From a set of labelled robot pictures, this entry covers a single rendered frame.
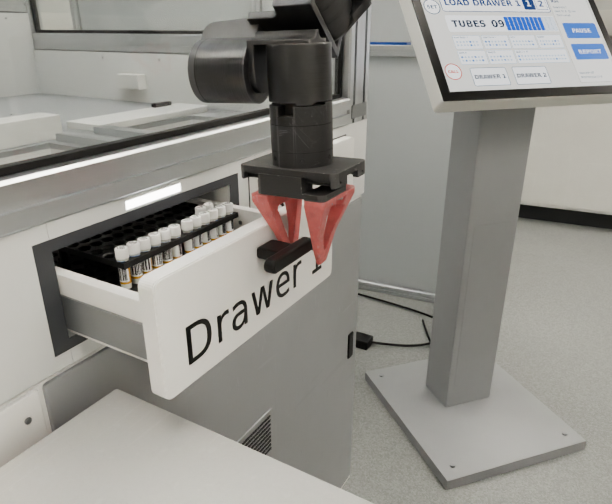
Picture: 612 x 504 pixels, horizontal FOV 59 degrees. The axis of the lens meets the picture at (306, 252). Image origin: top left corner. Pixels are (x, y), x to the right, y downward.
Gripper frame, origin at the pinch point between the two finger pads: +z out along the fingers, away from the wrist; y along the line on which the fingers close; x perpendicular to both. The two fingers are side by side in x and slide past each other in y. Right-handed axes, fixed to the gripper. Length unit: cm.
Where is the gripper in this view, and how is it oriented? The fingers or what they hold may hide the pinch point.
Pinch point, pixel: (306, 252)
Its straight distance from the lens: 53.9
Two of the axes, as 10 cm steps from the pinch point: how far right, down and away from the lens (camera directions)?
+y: -8.7, -1.6, 4.7
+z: 0.3, 9.3, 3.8
